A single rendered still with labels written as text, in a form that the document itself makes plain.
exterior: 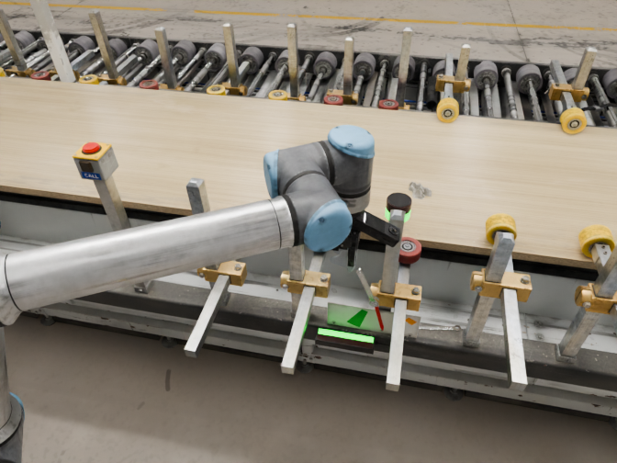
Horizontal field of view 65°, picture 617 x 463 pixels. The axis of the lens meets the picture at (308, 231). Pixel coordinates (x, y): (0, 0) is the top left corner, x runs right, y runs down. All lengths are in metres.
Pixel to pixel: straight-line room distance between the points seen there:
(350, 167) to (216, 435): 1.42
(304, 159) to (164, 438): 1.50
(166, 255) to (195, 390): 1.50
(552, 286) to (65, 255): 1.32
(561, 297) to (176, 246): 1.23
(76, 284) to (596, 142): 1.77
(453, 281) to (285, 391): 0.92
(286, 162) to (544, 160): 1.17
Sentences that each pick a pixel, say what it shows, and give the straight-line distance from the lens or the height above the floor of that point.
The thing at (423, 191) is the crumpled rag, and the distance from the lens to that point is 1.60.
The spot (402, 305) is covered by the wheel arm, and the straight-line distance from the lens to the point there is 1.31.
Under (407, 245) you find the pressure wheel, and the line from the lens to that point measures 1.39.
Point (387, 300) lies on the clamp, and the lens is 1.33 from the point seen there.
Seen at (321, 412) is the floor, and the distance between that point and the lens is 2.10.
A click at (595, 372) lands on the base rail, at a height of 0.70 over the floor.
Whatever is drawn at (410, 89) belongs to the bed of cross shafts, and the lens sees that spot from 2.74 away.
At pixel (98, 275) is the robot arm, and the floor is 1.36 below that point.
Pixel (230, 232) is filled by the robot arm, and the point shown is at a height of 1.37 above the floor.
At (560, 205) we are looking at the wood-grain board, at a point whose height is 0.90.
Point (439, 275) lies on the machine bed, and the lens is 1.57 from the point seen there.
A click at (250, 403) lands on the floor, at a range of 2.14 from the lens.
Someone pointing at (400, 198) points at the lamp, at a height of 1.14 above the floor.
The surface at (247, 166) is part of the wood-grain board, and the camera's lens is 1.71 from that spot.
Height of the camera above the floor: 1.87
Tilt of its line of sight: 43 degrees down
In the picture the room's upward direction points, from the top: 2 degrees counter-clockwise
